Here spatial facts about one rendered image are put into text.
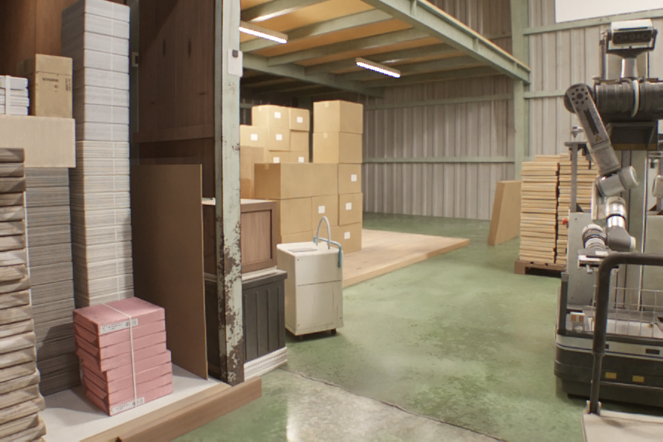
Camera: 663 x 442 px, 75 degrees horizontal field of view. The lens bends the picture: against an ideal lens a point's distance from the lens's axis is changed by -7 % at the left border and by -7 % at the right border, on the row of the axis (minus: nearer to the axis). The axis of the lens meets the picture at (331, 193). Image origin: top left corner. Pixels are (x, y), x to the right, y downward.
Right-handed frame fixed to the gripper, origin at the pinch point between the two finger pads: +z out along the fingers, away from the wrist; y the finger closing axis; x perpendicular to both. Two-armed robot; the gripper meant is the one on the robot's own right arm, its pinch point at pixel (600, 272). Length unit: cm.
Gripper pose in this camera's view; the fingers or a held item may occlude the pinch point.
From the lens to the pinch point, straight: 182.8
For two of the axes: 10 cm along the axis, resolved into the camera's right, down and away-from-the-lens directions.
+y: -9.1, -0.2, 4.1
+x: -1.4, -9.2, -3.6
